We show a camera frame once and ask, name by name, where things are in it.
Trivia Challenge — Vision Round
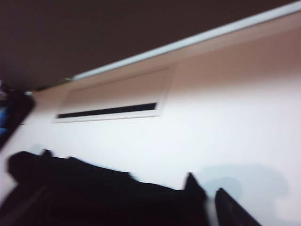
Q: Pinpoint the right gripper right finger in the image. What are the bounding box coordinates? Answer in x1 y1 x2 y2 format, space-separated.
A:
214 187 263 226

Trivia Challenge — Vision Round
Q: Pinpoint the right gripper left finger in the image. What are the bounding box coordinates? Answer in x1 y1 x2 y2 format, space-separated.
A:
183 172 209 226

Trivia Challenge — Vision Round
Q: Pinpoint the black polo shirt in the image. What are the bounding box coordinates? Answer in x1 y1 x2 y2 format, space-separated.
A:
7 149 209 226

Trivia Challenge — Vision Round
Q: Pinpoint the flat black pad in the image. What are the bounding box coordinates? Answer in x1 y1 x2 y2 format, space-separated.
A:
0 88 36 149

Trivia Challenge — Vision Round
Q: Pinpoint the white desk cable slot cover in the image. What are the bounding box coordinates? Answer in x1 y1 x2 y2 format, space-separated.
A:
52 62 177 124

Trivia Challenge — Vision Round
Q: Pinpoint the white partition base rail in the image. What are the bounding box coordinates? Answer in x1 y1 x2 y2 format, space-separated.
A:
64 0 301 82

